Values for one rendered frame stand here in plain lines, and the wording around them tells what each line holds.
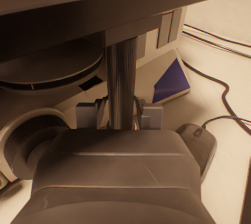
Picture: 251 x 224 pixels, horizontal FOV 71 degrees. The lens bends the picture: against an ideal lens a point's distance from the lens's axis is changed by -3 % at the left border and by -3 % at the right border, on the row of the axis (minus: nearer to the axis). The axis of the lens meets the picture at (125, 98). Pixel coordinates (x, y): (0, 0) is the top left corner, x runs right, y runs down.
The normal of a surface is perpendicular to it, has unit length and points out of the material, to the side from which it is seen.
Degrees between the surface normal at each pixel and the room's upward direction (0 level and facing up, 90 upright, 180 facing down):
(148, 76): 48
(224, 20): 90
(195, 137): 15
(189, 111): 0
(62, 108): 53
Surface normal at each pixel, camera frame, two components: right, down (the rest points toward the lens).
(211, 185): 0.02, -0.76
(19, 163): 0.71, 0.47
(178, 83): 0.53, -0.15
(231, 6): -0.71, 0.44
